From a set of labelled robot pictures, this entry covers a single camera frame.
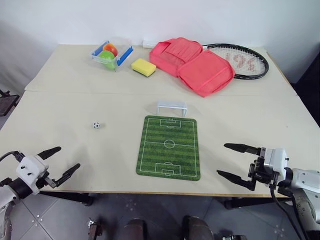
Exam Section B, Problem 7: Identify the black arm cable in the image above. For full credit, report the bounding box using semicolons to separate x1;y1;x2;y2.
0;150;26;163
268;183;311;240

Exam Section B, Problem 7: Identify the yellow sponge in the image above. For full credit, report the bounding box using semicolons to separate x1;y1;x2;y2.
130;58;157;76

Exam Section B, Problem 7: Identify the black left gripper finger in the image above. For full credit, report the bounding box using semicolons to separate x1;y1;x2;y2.
37;146;62;161
50;163;82;189

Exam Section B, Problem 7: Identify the small grey toy goal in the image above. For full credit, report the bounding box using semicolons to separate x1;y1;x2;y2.
156;100;188;118

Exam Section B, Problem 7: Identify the pink fabric bag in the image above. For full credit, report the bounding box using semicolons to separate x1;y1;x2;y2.
149;37;236;98

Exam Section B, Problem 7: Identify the clear box with blue latches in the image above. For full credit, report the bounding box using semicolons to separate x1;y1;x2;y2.
89;37;134;73

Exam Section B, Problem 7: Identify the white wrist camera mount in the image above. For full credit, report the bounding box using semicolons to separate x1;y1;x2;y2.
259;147;291;176
15;154;50;196

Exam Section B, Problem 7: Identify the black tennis racket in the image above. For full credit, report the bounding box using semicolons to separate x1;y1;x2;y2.
201;43;270;81

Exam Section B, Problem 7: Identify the black metal stand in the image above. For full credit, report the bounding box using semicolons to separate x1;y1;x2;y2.
0;89;21;117

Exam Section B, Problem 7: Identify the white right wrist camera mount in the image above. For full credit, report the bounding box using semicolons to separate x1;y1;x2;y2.
259;147;291;176

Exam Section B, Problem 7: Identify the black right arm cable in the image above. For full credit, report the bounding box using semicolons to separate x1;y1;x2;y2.
268;183;311;240

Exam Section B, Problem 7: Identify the green soccer field mat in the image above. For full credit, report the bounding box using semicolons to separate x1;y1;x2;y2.
135;115;201;181

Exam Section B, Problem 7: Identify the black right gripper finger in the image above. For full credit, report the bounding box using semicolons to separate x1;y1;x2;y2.
216;169;257;192
223;142;262;156

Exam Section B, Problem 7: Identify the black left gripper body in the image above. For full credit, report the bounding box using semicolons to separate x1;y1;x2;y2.
36;169;53;189

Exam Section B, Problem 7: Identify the dark rounded shape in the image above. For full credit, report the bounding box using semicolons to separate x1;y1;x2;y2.
181;215;214;240
123;218;148;240

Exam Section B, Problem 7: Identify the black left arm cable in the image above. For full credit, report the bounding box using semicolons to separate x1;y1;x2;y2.
0;150;26;163

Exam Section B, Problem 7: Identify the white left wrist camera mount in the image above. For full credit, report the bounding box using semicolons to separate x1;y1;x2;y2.
15;154;50;196

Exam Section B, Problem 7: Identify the red apple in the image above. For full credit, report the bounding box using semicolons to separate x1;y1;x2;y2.
103;42;119;57

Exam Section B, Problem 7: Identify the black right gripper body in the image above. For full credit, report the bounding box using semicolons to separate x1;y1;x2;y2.
248;147;279;189

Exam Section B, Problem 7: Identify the black table leg bar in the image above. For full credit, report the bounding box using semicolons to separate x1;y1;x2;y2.
222;196;295;210
39;191;96;207

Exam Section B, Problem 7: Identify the green apple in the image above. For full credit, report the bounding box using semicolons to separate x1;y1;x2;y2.
99;50;118;70

